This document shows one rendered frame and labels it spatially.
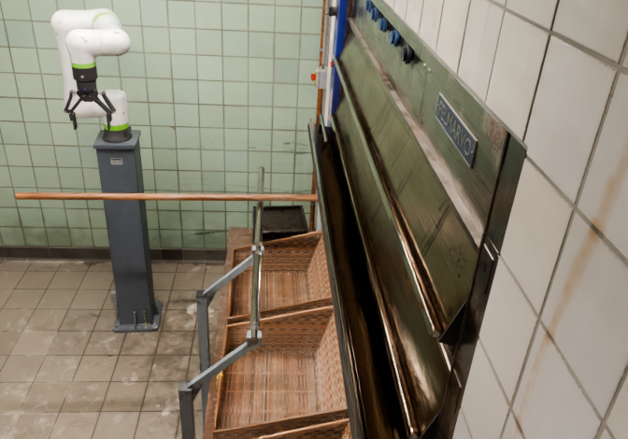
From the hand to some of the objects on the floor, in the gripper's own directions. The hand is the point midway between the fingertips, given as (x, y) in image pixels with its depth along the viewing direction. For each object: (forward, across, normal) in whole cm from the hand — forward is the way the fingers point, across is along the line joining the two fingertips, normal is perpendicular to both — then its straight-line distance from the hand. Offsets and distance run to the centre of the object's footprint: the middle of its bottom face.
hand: (92, 126), depth 238 cm
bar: (+144, -55, +46) cm, 161 cm away
